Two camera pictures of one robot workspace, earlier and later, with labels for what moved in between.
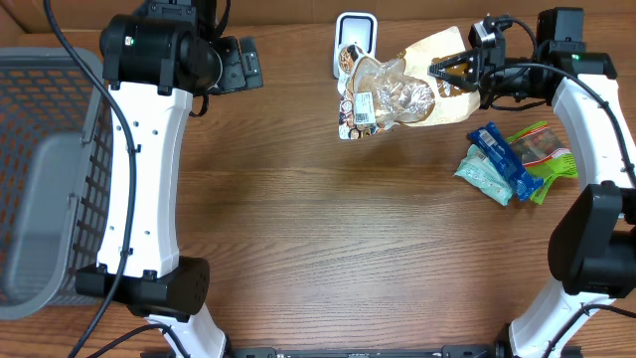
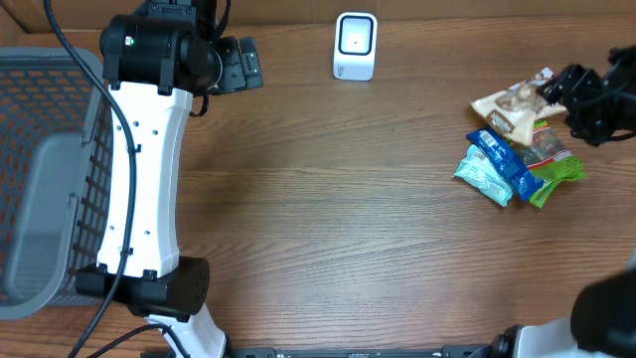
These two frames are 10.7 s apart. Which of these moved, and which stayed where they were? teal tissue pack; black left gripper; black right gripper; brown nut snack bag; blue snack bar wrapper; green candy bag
Moved: brown nut snack bag; black right gripper
Stayed: black left gripper; green candy bag; teal tissue pack; blue snack bar wrapper
